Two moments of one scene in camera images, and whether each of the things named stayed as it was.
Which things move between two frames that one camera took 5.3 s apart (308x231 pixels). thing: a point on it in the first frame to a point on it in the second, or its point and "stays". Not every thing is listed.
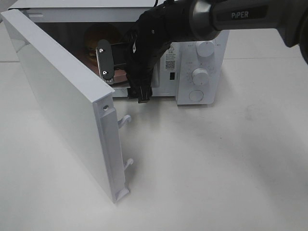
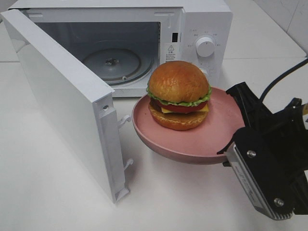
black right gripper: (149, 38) to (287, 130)
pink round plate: (119, 75) to (199, 145)
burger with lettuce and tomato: (95, 33) to (179, 93)
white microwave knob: (205, 48) stays
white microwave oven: (195, 70) stays
